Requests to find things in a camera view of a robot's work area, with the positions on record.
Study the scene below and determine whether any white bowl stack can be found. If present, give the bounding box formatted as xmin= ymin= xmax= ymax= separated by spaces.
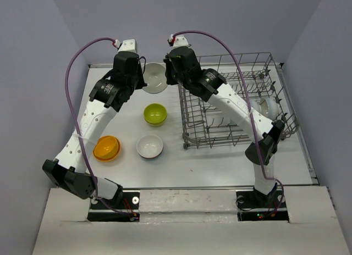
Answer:
xmin=142 ymin=63 xmax=168 ymax=94

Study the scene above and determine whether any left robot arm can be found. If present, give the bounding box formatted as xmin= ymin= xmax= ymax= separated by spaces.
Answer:
xmin=42 ymin=51 xmax=146 ymax=208

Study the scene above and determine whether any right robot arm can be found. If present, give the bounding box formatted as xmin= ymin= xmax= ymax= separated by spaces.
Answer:
xmin=163 ymin=46 xmax=284 ymax=208

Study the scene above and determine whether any green bowl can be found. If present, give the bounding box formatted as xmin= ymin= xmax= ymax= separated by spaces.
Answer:
xmin=143 ymin=103 xmax=168 ymax=127

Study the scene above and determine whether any white bowl red rim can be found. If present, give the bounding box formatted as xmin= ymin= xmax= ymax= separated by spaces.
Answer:
xmin=136 ymin=135 xmax=164 ymax=159

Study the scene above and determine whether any orange bowl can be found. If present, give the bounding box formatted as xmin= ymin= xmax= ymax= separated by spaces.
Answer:
xmin=93 ymin=135 xmax=121 ymax=162

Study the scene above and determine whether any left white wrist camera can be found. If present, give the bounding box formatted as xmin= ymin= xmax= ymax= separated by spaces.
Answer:
xmin=112 ymin=39 xmax=138 ymax=53

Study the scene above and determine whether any grey wire dish rack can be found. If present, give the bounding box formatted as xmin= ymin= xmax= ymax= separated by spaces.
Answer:
xmin=179 ymin=52 xmax=299 ymax=149

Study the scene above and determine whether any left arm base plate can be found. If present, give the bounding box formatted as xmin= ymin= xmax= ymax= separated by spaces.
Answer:
xmin=87 ymin=190 xmax=140 ymax=223

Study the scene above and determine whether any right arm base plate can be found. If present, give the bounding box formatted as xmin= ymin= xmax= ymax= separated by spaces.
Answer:
xmin=235 ymin=190 xmax=289 ymax=222

